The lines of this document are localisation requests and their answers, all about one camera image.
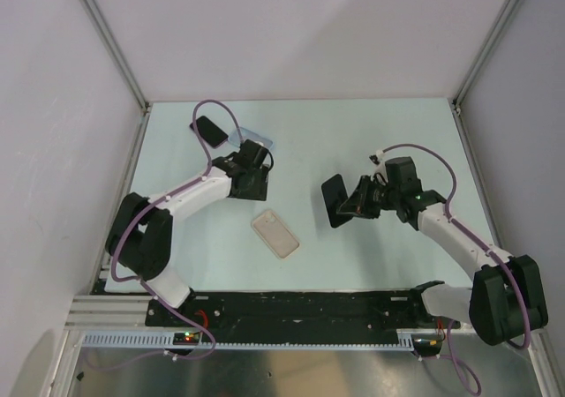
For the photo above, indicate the left controller board with LEDs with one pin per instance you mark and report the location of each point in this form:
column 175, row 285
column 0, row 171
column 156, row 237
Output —
column 186, row 338

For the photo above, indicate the black smartphone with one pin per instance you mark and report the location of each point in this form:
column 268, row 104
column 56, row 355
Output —
column 334, row 194

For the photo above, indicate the beige phone case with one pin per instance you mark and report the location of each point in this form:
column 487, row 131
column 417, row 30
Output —
column 275, row 234

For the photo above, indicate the left aluminium frame post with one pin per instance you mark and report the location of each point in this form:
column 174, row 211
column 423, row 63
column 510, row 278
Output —
column 109, row 41

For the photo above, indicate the right controller board with wires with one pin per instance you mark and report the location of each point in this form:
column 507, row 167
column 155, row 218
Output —
column 426, row 346

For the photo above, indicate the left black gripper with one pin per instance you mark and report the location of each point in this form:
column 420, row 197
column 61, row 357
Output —
column 259, row 191

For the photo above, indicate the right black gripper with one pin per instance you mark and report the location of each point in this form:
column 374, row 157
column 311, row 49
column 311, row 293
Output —
column 357, row 202

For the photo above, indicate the front aluminium frame rail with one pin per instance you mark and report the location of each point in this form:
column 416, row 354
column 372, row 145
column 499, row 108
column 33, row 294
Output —
column 107, row 312

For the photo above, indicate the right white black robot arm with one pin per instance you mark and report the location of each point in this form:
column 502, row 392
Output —
column 506, row 298

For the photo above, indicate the aluminium frame post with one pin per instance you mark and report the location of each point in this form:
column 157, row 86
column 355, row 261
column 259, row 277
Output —
column 109, row 41
column 493, row 38

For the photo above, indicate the right aluminium frame post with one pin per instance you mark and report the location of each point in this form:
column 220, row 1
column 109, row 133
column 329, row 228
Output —
column 493, row 38

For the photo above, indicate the white slotted cable duct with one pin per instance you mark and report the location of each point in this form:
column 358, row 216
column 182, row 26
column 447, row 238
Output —
column 170, row 340

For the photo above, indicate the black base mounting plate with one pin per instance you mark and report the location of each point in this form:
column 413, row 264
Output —
column 301, row 318

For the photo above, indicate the translucent blue phone case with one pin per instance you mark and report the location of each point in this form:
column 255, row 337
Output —
column 241, row 134

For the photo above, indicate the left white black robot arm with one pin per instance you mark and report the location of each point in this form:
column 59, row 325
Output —
column 140, row 237

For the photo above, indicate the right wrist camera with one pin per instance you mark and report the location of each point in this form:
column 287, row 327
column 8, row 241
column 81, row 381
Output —
column 377, row 156

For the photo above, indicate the black phone with red edge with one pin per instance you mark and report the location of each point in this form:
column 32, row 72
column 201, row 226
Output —
column 212, row 134

